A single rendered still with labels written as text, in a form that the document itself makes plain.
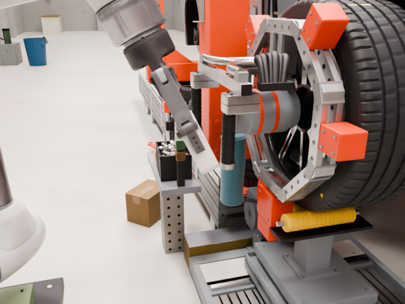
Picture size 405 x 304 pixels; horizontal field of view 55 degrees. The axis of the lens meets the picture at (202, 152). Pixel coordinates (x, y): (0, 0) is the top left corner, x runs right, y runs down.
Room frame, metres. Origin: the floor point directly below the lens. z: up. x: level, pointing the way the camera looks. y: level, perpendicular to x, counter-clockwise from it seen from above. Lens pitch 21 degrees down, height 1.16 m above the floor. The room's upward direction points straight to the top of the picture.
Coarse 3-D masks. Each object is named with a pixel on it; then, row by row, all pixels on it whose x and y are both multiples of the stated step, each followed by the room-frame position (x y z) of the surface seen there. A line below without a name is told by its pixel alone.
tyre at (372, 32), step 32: (320, 0) 1.15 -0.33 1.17; (352, 0) 1.16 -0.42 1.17; (384, 0) 1.19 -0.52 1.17; (352, 32) 1.00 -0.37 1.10; (384, 32) 1.02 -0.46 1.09; (352, 64) 0.96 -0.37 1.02; (384, 64) 0.95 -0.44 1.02; (352, 96) 0.94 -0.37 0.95; (384, 96) 0.92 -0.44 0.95; (384, 128) 0.91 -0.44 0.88; (352, 160) 0.91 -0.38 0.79; (384, 160) 0.91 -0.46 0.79; (320, 192) 1.03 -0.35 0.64; (352, 192) 0.94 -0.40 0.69; (384, 192) 0.98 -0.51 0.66
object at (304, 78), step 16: (336, 64) 1.03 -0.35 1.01; (304, 80) 1.21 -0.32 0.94; (304, 96) 1.28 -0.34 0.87; (304, 112) 1.27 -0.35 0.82; (288, 128) 1.41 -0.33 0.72; (304, 128) 1.20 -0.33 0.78; (272, 144) 1.36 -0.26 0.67; (288, 144) 1.28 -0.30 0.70; (304, 144) 1.19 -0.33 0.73; (288, 160) 1.30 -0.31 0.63; (304, 160) 1.19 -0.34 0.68; (288, 176) 1.22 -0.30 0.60
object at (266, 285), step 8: (248, 256) 1.37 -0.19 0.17; (256, 256) 1.40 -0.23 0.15; (248, 264) 1.36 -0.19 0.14; (256, 264) 1.35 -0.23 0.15; (248, 272) 1.35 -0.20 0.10; (256, 272) 1.28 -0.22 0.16; (264, 272) 1.29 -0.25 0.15; (256, 280) 1.27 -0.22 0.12; (264, 280) 1.22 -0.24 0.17; (272, 280) 1.24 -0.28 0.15; (264, 288) 1.20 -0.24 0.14; (272, 288) 1.20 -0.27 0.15; (264, 296) 1.20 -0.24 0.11; (272, 296) 1.13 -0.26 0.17; (280, 296) 1.16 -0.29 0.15
